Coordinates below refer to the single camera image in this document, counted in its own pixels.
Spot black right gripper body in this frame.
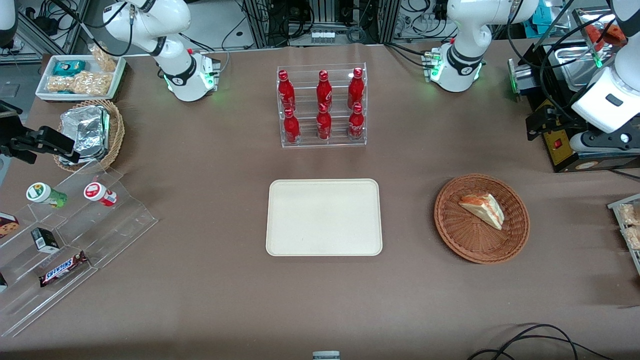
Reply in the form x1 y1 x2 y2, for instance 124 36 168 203
0 131 40 165

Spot triangular sandwich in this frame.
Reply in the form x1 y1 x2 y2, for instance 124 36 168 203
458 192 505 231

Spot light oval wicker basket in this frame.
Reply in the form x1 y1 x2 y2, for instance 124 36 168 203
52 98 126 173

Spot white rectangular snack tray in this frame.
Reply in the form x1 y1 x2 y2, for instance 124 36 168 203
34 53 127 104

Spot brown round wicker basket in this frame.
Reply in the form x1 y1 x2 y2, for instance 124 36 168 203
433 173 531 265

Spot cream plastic serving tray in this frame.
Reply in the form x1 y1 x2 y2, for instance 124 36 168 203
265 178 384 257

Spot silver foil containers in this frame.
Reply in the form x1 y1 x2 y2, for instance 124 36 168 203
59 104 111 164

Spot black food warmer cabinet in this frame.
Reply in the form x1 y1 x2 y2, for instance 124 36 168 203
524 39 640 174

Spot green lidded drink cup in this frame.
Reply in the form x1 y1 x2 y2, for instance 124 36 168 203
25 182 69 210

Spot red lidded drink cup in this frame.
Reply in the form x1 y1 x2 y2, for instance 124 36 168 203
83 181 119 208

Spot small steel pan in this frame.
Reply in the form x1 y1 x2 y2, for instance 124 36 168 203
546 42 609 94

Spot large clear peanut bag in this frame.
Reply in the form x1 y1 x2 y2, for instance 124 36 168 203
46 70 113 97

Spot red wrapped food pack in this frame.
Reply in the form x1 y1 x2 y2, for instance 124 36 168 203
584 22 629 49

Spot teal snack packet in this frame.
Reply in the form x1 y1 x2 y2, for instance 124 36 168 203
52 59 87 77

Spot brown cookie box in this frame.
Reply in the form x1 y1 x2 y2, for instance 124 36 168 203
0 212 21 240

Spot clear acrylic stepped display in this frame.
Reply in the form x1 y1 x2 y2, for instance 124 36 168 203
0 160 159 339

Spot small black carton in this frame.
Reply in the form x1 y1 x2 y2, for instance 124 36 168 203
30 227 61 254

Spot small clear nut bag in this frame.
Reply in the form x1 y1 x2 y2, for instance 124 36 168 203
89 43 119 73

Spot teal paper sheet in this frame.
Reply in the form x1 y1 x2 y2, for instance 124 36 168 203
530 2 554 27

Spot snickers chocolate bar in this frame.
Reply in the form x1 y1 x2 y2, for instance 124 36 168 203
38 250 90 288

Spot red cola bottle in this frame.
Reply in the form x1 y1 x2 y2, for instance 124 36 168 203
347 67 366 109
316 103 333 142
315 69 334 109
277 69 297 112
347 102 366 141
283 107 302 146

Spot clear acrylic bottle rack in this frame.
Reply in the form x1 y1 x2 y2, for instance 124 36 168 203
276 62 369 149

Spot white wire snack rack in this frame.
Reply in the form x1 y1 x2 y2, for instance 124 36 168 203
607 193 640 277

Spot black floor cable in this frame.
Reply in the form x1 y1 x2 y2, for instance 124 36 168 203
466 323 617 360

